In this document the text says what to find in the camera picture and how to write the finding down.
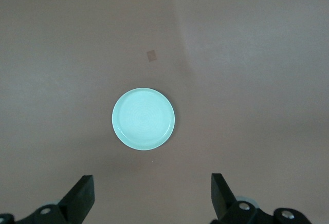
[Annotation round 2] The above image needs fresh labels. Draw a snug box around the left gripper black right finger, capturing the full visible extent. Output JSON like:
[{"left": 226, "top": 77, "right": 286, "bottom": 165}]
[{"left": 209, "top": 173, "right": 313, "bottom": 224}]

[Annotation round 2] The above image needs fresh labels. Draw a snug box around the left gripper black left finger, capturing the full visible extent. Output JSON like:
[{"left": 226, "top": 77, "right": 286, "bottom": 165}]
[{"left": 0, "top": 174, "right": 96, "bottom": 224}]

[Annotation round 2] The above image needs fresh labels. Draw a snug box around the light green round plate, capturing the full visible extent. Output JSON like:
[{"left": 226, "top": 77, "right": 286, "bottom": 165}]
[{"left": 111, "top": 87, "right": 176, "bottom": 151}]

